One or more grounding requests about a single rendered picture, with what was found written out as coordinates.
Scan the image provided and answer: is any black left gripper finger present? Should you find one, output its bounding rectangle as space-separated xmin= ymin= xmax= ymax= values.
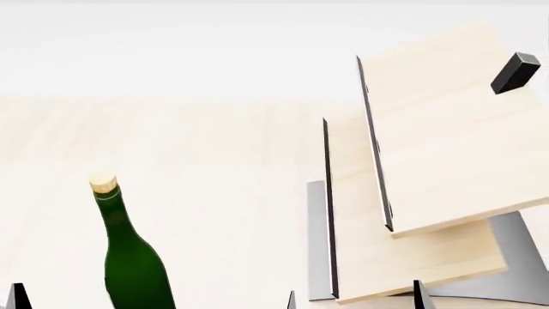
xmin=11 ymin=282 xmax=33 ymax=309

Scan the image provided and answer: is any large light wooden rack shelf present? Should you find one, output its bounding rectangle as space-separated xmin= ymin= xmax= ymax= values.
xmin=355 ymin=18 xmax=549 ymax=239

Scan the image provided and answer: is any small light wooden rack shelf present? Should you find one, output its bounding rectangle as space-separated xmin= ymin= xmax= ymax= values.
xmin=322 ymin=108 xmax=510 ymax=306

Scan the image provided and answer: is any green glass wine bottle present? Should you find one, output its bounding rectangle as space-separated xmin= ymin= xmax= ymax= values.
xmin=94 ymin=185 xmax=178 ymax=309

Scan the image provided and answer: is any beige cork stopper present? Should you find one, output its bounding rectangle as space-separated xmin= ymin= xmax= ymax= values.
xmin=88 ymin=173 xmax=118 ymax=195

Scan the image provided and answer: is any grey metal rack frame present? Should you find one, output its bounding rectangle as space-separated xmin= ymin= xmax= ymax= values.
xmin=305 ymin=179 xmax=549 ymax=303

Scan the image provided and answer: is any black rectangular rack post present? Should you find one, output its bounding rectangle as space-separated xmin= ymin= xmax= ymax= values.
xmin=490 ymin=51 xmax=542 ymax=95

